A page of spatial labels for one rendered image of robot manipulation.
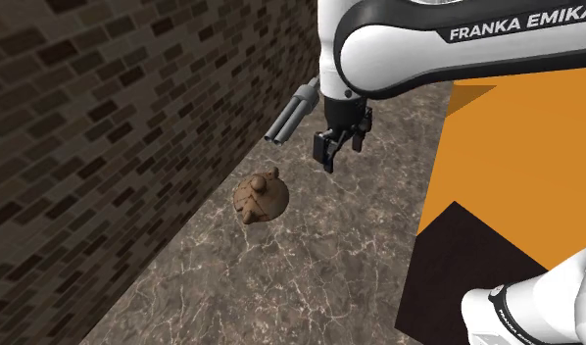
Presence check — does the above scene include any dark robot stand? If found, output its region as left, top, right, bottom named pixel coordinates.
left=394, top=200, right=550, bottom=345

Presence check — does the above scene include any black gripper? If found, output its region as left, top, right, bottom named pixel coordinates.
left=313, top=95, right=374, bottom=174

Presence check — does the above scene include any grey double metal tube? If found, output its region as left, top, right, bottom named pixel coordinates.
left=264, top=75, right=321, bottom=146

